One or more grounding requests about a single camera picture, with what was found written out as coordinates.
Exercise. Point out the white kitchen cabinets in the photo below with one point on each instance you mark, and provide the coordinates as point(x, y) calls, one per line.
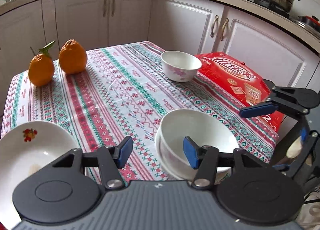
point(192, 26)

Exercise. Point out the patterned tablecloth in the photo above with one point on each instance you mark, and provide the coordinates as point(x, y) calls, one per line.
point(123, 91)

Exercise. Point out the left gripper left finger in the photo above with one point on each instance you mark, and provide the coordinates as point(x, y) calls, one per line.
point(109, 160)

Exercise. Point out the orange with leaf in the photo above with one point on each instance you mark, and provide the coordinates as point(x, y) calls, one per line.
point(41, 68)

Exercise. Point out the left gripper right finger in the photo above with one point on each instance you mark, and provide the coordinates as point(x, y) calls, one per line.
point(205, 160)

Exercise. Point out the white floral bowl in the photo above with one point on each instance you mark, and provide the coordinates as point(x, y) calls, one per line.
point(173, 174)
point(201, 127)
point(180, 66)

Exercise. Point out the white gloved right hand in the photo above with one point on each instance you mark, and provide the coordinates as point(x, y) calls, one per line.
point(295, 148)

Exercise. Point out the white cloth bag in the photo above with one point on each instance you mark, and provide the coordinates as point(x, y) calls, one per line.
point(308, 217)

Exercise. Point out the orange without leaf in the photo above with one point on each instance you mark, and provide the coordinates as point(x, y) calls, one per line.
point(72, 57)

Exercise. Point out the red box beside table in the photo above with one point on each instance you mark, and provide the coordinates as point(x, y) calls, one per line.
point(240, 82)

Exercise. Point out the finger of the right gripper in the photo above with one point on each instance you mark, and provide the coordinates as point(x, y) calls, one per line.
point(258, 110)

